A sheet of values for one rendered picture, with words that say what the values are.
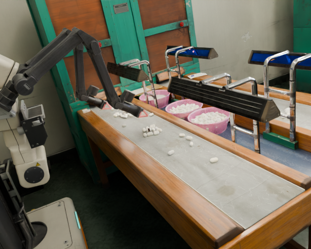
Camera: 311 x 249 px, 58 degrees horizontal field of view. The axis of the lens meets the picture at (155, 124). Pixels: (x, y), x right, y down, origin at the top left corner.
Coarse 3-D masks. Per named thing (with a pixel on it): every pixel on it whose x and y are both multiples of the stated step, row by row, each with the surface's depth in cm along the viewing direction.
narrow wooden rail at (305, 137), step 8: (160, 88) 253; (176, 96) 232; (240, 120) 172; (248, 120) 166; (272, 120) 154; (248, 128) 168; (264, 128) 157; (272, 128) 151; (280, 128) 146; (288, 128) 142; (296, 128) 141; (304, 128) 139; (288, 136) 144; (296, 136) 139; (304, 136) 135; (304, 144) 137
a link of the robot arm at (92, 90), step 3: (90, 87) 197; (93, 87) 198; (96, 87) 200; (87, 90) 199; (90, 90) 197; (93, 90) 198; (96, 90) 199; (87, 93) 198; (90, 93) 198; (93, 93) 199; (96, 93) 200; (81, 96) 193; (84, 96) 194; (87, 96) 196; (81, 99) 194; (84, 99) 195; (87, 99) 197
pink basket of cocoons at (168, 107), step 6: (174, 102) 210; (180, 102) 211; (186, 102) 211; (192, 102) 209; (198, 102) 204; (168, 108) 206; (198, 108) 190; (174, 114) 191; (180, 114) 189; (186, 114) 188; (198, 114) 195; (186, 120) 192
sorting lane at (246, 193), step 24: (120, 120) 205; (144, 120) 196; (144, 144) 162; (168, 144) 156; (168, 168) 134; (192, 168) 130; (216, 168) 126; (240, 168) 123; (216, 192) 112; (240, 192) 109; (264, 192) 106; (288, 192) 104; (240, 216) 97; (264, 216) 95
